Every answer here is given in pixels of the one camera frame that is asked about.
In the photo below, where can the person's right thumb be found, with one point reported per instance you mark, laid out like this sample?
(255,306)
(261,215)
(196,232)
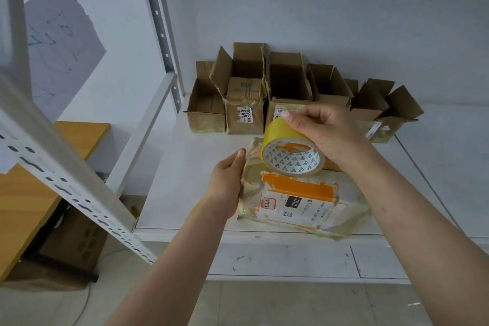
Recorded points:
(303,133)

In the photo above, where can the tipped open cardboard box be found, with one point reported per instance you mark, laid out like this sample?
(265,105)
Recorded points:
(382,108)

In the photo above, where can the person's right hand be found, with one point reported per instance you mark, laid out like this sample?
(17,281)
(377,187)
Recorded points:
(336,134)

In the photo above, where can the person's left hand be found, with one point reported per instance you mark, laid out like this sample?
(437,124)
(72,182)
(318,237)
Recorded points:
(223,188)

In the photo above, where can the grey paper sheet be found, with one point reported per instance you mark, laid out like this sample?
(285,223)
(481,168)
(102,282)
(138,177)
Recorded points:
(61,47)

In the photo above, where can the small open cardboard box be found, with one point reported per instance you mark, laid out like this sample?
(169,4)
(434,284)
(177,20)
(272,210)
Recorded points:
(204,108)

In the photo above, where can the tall labelled open cardboard box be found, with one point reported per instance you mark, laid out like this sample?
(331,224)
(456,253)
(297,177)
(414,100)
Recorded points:
(244,104)

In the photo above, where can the printed brown cardboard box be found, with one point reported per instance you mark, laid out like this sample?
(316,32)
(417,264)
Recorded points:
(74,239)

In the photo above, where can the wide open cardboard box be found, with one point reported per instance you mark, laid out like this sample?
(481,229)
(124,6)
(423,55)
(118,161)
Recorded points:
(286,81)

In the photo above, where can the low open cardboard box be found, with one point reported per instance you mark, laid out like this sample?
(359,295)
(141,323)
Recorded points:
(328,85)

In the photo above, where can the person's left forearm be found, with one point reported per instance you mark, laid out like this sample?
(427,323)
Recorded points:
(179,272)

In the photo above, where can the yellow tape roll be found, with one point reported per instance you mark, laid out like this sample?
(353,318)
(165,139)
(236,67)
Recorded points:
(280,138)

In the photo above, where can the person's right forearm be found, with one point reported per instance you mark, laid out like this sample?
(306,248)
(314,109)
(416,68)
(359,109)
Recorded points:
(420,238)

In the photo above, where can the white metal shelving rack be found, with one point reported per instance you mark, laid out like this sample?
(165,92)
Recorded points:
(68,180)

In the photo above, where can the wooden table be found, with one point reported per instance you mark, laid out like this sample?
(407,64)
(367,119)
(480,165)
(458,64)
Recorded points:
(26,199)

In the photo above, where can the taped parcel with orange label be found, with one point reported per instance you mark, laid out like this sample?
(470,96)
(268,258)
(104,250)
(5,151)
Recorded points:
(301,199)

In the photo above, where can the person's left fingers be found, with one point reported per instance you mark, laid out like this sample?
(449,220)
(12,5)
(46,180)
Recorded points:
(233,157)

